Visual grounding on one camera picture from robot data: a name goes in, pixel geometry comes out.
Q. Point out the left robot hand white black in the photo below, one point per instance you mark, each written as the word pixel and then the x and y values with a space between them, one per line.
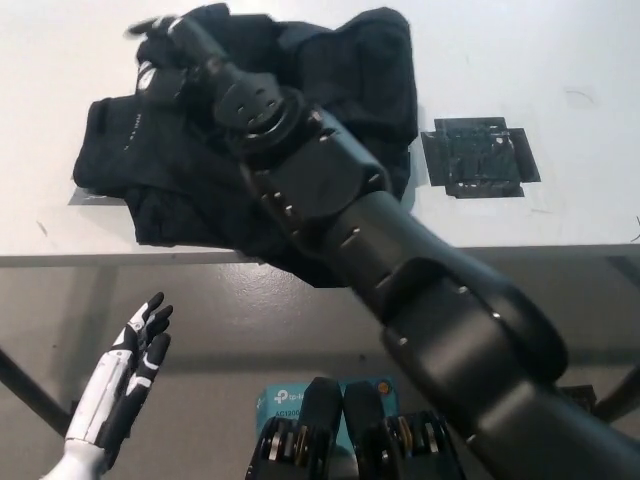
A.
pixel 115 380

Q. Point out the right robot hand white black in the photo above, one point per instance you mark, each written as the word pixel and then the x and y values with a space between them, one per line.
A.
pixel 200 45

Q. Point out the black Columbia jacket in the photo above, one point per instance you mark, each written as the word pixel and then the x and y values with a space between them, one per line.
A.
pixel 350 75

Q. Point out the black table leg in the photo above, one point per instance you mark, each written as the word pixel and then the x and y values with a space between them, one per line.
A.
pixel 30 387
pixel 620 395

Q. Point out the teal tp-link box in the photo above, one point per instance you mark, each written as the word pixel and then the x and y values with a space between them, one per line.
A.
pixel 280 405

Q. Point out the black tape patch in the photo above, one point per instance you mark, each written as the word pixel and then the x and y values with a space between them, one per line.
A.
pixel 480 157

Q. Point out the black floor pad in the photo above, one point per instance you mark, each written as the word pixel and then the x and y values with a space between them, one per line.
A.
pixel 580 397

